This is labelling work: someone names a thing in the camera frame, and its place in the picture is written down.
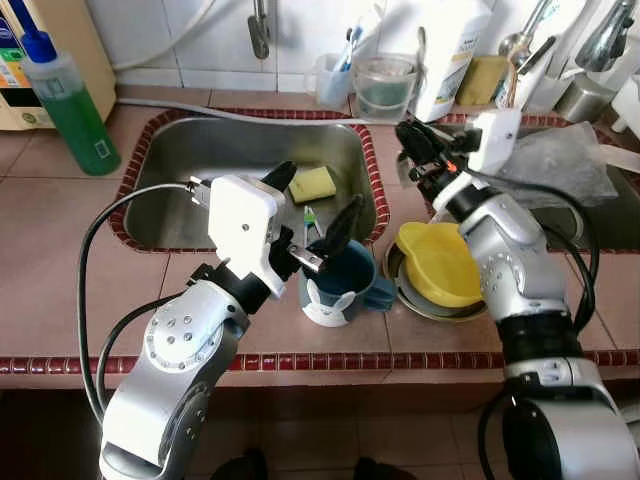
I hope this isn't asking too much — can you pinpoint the brown hanging cord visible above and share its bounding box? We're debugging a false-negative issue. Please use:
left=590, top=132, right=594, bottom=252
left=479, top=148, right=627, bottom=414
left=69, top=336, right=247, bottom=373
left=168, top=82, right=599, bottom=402
left=505, top=65, right=523, bottom=111

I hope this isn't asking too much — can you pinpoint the white dish rack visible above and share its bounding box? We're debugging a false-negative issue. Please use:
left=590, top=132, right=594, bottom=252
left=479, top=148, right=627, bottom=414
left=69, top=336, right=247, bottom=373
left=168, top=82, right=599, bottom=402
left=610, top=75, right=640, bottom=136

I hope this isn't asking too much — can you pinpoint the chrome gooseneck faucet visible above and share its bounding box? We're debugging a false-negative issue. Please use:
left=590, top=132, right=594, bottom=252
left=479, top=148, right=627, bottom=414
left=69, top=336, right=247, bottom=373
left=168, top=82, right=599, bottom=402
left=497, top=0, right=640, bottom=76

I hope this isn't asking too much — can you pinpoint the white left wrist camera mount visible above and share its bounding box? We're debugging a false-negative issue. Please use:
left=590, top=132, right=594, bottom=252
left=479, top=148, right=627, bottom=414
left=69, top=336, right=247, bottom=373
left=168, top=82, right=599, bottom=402
left=205, top=175, right=291, bottom=301

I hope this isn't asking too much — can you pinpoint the white bottle with green cap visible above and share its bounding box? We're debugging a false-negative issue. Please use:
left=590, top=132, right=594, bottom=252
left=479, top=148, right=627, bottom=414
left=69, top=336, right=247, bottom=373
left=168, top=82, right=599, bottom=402
left=515, top=0, right=591, bottom=111

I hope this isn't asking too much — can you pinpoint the bright yellow sponge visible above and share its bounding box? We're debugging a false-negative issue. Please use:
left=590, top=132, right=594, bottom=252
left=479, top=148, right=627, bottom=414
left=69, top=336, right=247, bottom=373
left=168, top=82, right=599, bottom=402
left=288, top=165, right=338, bottom=204

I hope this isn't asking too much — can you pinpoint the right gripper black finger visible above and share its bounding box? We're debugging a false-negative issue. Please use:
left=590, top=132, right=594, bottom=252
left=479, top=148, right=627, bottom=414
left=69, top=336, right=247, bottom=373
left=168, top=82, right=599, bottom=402
left=395, top=135, right=429, bottom=191
left=398, top=118, right=453, bottom=156

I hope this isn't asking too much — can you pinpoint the green dish soap bottle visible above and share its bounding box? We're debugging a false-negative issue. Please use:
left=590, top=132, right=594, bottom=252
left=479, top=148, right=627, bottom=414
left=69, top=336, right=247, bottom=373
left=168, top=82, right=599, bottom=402
left=18, top=25, right=123, bottom=178

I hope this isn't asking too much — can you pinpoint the white and blue toothbrush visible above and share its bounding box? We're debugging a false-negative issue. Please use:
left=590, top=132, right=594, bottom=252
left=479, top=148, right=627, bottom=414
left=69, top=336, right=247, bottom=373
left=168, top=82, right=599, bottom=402
left=340, top=20, right=366, bottom=73

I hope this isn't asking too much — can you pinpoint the stainless steel bowl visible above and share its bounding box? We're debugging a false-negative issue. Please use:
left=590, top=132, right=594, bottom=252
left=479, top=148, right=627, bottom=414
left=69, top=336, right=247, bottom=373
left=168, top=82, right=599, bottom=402
left=385, top=240, right=491, bottom=323

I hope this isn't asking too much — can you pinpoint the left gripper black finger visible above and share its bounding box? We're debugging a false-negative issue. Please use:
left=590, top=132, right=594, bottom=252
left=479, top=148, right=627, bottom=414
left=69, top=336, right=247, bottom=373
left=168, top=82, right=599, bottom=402
left=303, top=194, right=366, bottom=273
left=260, top=160, right=299, bottom=198

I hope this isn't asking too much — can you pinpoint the steel sink basin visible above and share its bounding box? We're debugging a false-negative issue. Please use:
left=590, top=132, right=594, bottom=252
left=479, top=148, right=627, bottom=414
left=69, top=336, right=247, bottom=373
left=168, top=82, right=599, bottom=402
left=108, top=108, right=391, bottom=253
left=395, top=112, right=640, bottom=253

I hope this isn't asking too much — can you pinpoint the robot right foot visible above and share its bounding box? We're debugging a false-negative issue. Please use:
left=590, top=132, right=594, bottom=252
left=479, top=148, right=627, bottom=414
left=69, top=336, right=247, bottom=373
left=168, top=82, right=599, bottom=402
left=350, top=455, right=416, bottom=480

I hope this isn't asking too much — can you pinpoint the small steel cup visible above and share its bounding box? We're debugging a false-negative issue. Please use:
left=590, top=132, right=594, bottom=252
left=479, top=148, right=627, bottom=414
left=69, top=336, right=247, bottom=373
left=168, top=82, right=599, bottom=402
left=555, top=72, right=616, bottom=123

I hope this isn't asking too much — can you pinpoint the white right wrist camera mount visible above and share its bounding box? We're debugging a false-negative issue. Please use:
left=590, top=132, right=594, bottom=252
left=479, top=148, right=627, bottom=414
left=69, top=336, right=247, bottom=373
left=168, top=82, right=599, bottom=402
left=465, top=108, right=523, bottom=179

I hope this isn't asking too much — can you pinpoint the small clear plastic bucket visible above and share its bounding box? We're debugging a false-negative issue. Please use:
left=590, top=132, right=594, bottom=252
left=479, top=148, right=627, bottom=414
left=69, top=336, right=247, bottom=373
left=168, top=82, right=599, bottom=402
left=350, top=55, right=419, bottom=121

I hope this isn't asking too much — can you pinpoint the metal spoon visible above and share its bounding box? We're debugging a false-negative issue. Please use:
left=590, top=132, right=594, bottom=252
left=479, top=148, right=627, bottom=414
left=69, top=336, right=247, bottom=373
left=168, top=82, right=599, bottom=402
left=413, top=25, right=429, bottom=73

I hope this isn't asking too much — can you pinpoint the beige water ionizer appliance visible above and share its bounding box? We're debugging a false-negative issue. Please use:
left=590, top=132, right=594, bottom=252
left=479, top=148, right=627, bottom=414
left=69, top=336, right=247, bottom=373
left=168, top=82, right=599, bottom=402
left=0, top=0, right=118, bottom=131

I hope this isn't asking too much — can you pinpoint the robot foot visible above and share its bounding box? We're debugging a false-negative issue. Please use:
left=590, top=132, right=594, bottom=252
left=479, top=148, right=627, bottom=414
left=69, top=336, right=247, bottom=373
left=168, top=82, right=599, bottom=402
left=350, top=455, right=416, bottom=480
left=210, top=448, right=271, bottom=480

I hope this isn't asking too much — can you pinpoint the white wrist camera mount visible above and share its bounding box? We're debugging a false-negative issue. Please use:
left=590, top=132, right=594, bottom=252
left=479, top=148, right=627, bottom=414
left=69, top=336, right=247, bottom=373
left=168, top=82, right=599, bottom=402
left=465, top=108, right=523, bottom=179
left=205, top=175, right=291, bottom=301

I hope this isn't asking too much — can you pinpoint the blue mug with white rabbit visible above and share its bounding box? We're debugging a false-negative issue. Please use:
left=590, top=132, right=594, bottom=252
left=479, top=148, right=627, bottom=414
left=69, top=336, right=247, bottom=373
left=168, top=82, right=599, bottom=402
left=298, top=238, right=396, bottom=329

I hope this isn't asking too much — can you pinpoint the white bottle with yellow cap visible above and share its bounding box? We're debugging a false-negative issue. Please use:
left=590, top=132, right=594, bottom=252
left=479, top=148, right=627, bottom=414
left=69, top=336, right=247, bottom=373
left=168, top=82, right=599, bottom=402
left=412, top=0, right=493, bottom=123

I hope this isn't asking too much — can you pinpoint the chrome wall tap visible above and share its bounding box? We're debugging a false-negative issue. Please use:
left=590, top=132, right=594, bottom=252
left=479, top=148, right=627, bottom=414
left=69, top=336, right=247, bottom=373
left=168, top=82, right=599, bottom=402
left=248, top=0, right=273, bottom=61

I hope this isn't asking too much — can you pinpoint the white curved supply hose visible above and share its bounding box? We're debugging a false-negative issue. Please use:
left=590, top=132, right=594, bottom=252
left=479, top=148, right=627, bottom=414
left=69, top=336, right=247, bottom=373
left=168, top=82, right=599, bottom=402
left=110, top=0, right=216, bottom=73

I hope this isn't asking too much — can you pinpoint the clear toothbrush cup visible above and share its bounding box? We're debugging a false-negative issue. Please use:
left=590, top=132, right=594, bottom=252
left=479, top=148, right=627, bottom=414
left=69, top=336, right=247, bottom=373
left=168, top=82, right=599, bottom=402
left=315, top=52, right=353, bottom=109

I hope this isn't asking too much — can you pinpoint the mustard yellow sponge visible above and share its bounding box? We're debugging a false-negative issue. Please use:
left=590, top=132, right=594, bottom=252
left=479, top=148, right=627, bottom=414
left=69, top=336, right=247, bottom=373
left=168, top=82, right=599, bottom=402
left=455, top=55, right=511, bottom=109

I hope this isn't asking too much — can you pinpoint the beige flat hose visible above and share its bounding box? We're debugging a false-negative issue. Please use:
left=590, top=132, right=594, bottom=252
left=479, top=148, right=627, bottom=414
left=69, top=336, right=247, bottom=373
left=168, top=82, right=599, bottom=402
left=600, top=145, right=640, bottom=173

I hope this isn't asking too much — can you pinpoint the clear plastic bag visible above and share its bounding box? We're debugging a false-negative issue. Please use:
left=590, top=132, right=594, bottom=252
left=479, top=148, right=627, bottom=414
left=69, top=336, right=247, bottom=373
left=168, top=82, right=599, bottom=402
left=500, top=122, right=621, bottom=209

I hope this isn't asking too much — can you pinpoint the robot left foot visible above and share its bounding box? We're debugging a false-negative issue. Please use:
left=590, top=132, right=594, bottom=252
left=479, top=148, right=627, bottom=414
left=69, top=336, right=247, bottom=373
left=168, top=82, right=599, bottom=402
left=210, top=448, right=271, bottom=480

